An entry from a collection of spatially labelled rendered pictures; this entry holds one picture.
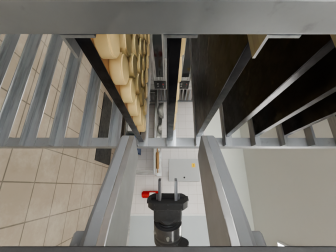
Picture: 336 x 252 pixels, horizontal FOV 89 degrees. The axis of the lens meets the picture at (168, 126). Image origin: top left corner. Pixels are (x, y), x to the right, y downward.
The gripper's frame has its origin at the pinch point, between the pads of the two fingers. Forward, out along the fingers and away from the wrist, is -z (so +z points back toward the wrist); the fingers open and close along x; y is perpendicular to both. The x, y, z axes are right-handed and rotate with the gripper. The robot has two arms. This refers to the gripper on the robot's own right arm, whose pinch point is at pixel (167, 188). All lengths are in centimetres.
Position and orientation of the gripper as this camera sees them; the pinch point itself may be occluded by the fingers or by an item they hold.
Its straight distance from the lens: 55.4
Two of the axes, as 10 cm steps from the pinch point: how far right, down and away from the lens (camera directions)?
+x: 10.0, 0.0, 0.0
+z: 0.0, 9.8, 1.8
